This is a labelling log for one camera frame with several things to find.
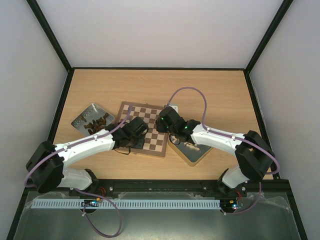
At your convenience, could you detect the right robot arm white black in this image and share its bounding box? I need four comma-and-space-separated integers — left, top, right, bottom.
155, 106, 275, 196

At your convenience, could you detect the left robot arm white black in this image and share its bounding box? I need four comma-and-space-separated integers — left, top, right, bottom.
26, 117, 149, 194

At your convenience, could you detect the wooden chess board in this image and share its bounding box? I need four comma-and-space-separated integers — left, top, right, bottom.
115, 101, 169, 158

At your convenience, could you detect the gold tin with light pieces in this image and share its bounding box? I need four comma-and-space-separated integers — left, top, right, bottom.
168, 134, 213, 167

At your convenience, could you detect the silver tin with dark pieces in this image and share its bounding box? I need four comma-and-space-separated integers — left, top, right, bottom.
71, 103, 115, 137

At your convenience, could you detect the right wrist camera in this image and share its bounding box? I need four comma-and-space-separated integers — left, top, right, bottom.
168, 104, 179, 113

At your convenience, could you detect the purple cable loop front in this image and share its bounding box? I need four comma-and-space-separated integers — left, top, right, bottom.
74, 188, 123, 237

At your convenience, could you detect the black aluminium frame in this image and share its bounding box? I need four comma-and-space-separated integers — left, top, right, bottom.
6, 0, 308, 240

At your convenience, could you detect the light blue cable duct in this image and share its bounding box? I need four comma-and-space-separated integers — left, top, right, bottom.
30, 198, 221, 210

